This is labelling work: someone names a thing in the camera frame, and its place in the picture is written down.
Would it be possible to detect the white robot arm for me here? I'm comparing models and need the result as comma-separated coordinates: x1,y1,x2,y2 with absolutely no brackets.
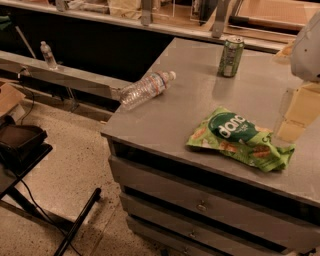
290,11,320,82

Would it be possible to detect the green rice chip bag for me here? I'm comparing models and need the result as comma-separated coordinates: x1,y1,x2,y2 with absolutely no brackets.
187,107,295,172

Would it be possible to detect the clear plastic water bottle lying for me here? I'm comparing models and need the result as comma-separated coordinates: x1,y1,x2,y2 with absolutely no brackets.
119,71,176,110

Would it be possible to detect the top grey drawer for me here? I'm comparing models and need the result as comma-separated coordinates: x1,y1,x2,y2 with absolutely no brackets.
109,157,320,254

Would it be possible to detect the grey drawer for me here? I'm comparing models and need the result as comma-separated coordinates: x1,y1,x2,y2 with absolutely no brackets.
126,216,217,256
120,193,283,256
109,157,320,254

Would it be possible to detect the grey drawer cabinet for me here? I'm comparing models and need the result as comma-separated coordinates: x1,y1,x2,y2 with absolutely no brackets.
102,39,320,256

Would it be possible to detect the green soda can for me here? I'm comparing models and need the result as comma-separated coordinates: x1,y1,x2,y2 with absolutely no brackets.
218,35,244,77

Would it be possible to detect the grey metal ledge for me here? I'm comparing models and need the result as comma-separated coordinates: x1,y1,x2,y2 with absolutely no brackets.
0,51,129,100

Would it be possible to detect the bottom grey drawer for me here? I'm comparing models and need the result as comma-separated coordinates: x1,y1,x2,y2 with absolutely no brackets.
126,216,217,256

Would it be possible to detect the middle grey drawer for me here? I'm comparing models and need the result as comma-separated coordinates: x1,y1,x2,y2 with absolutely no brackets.
120,193,283,256

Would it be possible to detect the small upright water bottle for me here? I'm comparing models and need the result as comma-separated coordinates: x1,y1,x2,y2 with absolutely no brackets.
40,41,58,70

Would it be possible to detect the black device on stand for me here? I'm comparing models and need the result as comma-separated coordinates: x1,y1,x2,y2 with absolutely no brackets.
0,115,47,170

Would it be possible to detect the cardboard box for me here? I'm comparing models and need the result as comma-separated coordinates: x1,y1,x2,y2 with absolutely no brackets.
0,82,25,121

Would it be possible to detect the black metal stand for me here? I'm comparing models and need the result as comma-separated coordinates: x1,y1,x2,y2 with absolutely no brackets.
0,143,101,256

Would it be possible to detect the grey metal bracket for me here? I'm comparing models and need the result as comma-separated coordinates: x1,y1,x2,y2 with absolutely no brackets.
211,0,231,38
141,0,152,26

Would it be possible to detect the grey metal bracket left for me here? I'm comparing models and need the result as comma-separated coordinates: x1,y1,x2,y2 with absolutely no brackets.
141,0,152,26

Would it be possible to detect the black cable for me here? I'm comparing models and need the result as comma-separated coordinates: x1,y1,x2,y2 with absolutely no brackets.
13,173,83,256

